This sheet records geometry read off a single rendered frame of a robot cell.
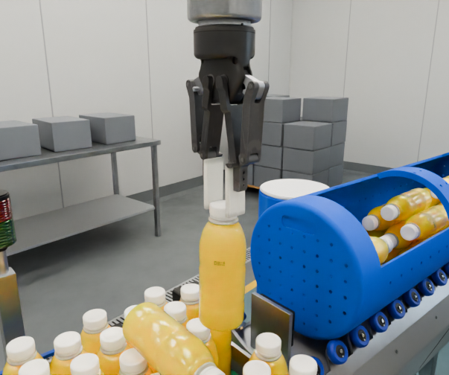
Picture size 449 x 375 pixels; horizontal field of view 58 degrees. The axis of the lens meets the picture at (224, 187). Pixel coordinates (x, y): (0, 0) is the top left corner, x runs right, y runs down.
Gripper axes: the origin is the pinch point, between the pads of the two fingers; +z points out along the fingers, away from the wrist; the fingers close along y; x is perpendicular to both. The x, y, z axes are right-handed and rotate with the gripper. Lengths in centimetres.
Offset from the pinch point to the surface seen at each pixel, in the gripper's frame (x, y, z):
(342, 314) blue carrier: -24.7, -4.5, 27.7
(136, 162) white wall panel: -181, 360, 82
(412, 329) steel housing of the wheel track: -53, -6, 43
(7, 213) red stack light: 18.3, 39.9, 10.2
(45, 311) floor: -28, 208, 133
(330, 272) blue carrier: -24.7, -1.3, 20.6
